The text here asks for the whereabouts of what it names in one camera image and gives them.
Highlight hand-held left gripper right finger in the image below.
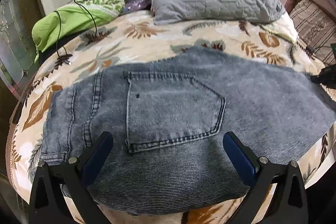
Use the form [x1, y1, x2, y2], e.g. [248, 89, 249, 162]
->
[223, 132, 308, 224]

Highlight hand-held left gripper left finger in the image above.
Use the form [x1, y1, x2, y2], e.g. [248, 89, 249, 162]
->
[28, 131, 114, 224]

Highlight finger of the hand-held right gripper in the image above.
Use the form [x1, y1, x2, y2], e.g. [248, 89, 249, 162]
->
[310, 64, 336, 89]

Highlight blue denim pants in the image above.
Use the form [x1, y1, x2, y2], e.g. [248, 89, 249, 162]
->
[30, 46, 336, 215]

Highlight brown striped cushion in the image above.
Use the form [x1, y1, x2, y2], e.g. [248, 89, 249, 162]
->
[289, 0, 336, 67]

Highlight pale yellow blanket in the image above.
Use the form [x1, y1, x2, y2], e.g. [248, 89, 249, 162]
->
[260, 14, 298, 45]

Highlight beige leaf-printed blanket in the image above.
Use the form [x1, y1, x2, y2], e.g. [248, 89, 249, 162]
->
[7, 10, 336, 224]

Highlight lime green cloth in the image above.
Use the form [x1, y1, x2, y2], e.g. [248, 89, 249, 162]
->
[31, 4, 116, 63]

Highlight wooden wardrobe with etched glass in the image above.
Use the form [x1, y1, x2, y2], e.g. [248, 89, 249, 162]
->
[0, 0, 42, 188]

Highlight thin black cable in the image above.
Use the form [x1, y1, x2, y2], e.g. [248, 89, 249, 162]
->
[55, 0, 99, 66]

